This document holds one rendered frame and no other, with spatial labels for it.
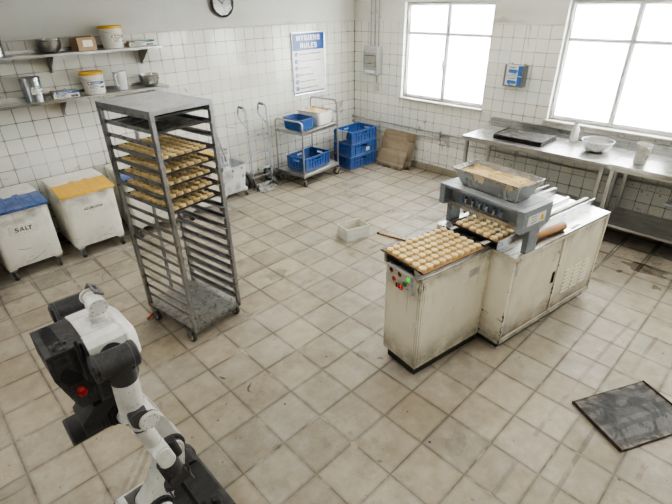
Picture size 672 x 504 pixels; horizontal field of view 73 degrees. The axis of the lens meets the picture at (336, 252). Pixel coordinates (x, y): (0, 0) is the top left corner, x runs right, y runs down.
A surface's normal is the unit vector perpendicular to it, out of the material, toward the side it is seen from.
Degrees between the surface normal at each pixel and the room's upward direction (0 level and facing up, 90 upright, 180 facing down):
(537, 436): 0
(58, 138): 90
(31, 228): 92
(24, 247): 92
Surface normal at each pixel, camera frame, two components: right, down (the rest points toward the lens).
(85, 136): 0.70, 0.34
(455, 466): -0.02, -0.88
